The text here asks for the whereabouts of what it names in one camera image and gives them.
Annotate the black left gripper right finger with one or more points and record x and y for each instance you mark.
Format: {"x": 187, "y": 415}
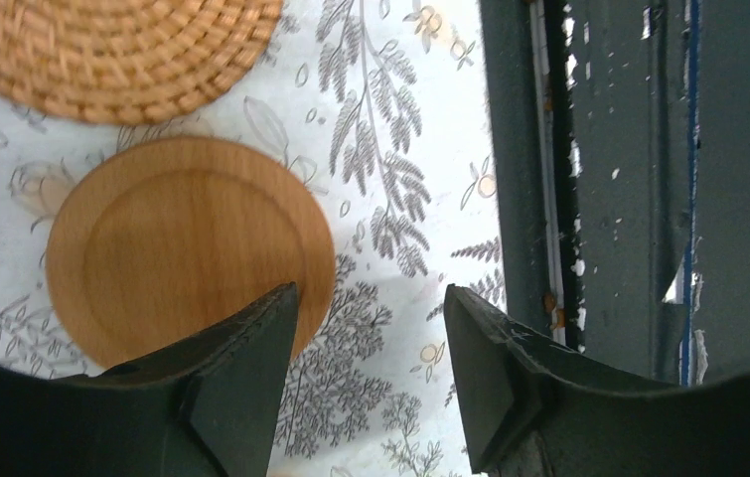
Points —
{"x": 532, "y": 407}

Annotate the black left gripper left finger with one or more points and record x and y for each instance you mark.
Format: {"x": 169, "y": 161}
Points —
{"x": 206, "y": 405}

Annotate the light bamboo coaster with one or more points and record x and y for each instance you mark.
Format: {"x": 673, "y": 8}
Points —
{"x": 172, "y": 236}

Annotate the woven rattan coaster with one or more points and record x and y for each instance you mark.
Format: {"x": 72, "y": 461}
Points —
{"x": 129, "y": 62}

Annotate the floral tablecloth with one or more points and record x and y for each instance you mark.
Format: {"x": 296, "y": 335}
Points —
{"x": 381, "y": 109}

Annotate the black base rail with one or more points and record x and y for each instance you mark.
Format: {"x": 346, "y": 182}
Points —
{"x": 621, "y": 131}

